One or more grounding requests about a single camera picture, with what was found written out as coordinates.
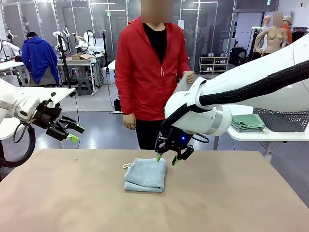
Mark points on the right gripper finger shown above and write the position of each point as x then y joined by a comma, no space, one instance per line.
161,152
183,154

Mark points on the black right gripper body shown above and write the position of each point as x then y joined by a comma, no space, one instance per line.
175,137

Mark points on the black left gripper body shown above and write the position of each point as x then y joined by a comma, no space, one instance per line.
48,114

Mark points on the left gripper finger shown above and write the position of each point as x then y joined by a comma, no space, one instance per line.
60,133
72,124

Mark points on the light blue towel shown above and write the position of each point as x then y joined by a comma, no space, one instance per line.
144,174

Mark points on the blue jacket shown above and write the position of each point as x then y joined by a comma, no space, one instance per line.
38,58

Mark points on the green towel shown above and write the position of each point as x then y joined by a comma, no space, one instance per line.
248,120

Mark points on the grey perforated plastic basket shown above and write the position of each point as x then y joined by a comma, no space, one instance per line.
285,120

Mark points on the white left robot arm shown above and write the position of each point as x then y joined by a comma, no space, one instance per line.
9,101

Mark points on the person's red-sleeved left forearm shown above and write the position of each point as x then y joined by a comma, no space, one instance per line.
184,66

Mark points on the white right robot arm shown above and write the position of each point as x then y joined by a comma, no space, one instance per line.
241,82

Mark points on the white lab robot arm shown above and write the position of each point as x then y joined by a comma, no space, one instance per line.
88,41
9,46

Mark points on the person's red-sleeved right forearm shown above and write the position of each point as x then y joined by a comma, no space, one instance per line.
125,104

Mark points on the person's right hand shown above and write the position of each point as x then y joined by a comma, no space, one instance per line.
130,122

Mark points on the person's left hand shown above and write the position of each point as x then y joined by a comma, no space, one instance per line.
189,77

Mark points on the white side table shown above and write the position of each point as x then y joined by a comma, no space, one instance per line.
62,93
253,136

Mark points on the grey plastic step stool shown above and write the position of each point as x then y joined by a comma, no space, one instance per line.
84,83

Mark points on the black bags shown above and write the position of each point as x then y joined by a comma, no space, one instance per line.
117,106

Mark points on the black-haired lab worker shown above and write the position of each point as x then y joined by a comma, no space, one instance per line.
38,60

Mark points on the black tripod stand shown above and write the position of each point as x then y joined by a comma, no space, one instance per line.
64,60

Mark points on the long white work table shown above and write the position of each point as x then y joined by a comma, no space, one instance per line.
72,61

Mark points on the white cabinet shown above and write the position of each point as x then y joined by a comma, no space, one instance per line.
108,76

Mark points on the open cardboard box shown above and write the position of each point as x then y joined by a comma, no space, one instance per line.
82,57

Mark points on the person in red jacket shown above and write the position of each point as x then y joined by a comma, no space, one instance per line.
140,72

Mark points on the white shoe rack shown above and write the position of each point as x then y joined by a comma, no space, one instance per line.
213,65

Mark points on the black pole stand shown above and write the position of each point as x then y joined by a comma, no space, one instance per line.
105,48

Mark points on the beige mannequin with black trousers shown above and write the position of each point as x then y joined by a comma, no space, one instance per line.
274,38

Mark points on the pale mannequin with dark clothes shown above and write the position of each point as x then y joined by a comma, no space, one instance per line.
266,21

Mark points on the dark garments on rack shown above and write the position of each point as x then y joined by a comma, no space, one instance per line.
295,36

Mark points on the mannequin with orange clothes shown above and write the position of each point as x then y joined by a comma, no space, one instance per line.
287,20

